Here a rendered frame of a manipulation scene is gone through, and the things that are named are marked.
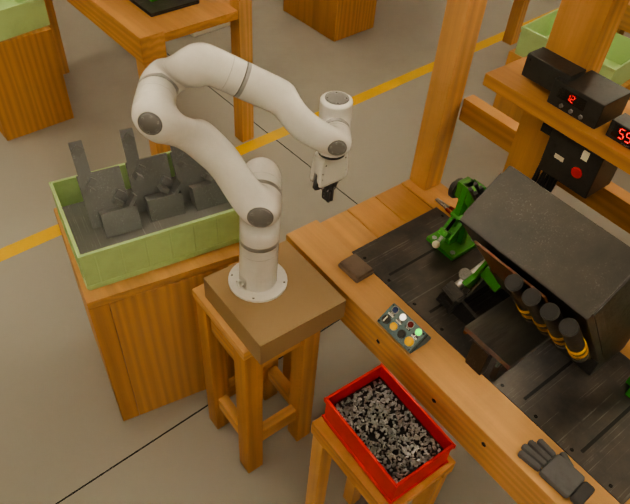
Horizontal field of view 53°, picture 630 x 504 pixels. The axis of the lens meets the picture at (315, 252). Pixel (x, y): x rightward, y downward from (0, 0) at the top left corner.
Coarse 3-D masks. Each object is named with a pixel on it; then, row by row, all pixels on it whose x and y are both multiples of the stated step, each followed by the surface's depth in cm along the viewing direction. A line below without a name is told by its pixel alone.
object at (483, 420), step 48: (288, 240) 227; (336, 240) 226; (336, 288) 212; (384, 288) 211; (384, 336) 200; (432, 336) 199; (432, 384) 188; (480, 384) 187; (480, 432) 178; (528, 432) 177; (528, 480) 169
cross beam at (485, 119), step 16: (464, 112) 228; (480, 112) 222; (496, 112) 221; (480, 128) 225; (496, 128) 219; (512, 128) 214; (496, 144) 222; (608, 192) 194; (624, 192) 194; (592, 208) 201; (608, 208) 196; (624, 208) 192; (624, 224) 194
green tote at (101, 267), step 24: (120, 168) 239; (72, 192) 236; (216, 216) 222; (72, 240) 210; (144, 240) 214; (168, 240) 219; (192, 240) 225; (216, 240) 231; (96, 264) 210; (120, 264) 216; (144, 264) 222; (168, 264) 227; (96, 288) 218
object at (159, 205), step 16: (128, 128) 223; (128, 144) 222; (128, 160) 227; (144, 160) 229; (160, 160) 232; (128, 176) 230; (144, 176) 232; (160, 176) 234; (144, 192) 234; (160, 192) 236; (144, 208) 236; (160, 208) 233; (176, 208) 236
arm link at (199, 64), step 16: (192, 48) 147; (208, 48) 147; (160, 64) 155; (176, 64) 148; (192, 64) 147; (208, 64) 147; (224, 64) 148; (240, 64) 150; (176, 80) 154; (192, 80) 149; (208, 80) 149; (224, 80) 149; (240, 80) 150
